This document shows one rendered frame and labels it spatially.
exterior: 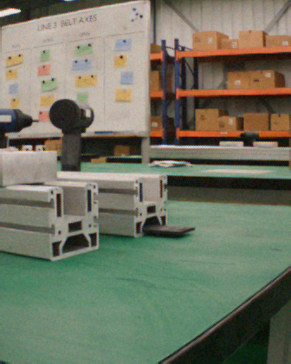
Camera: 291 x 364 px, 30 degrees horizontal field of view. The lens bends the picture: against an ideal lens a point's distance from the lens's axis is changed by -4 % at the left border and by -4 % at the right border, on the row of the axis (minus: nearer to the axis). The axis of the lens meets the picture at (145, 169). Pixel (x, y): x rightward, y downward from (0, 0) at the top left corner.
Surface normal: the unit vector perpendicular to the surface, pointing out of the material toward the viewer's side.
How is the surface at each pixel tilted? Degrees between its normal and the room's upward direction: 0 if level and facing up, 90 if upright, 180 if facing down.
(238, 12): 90
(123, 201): 90
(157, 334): 0
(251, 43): 95
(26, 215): 90
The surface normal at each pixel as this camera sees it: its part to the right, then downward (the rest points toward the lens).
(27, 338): 0.00, -1.00
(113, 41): -0.51, 0.05
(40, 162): 0.87, 0.02
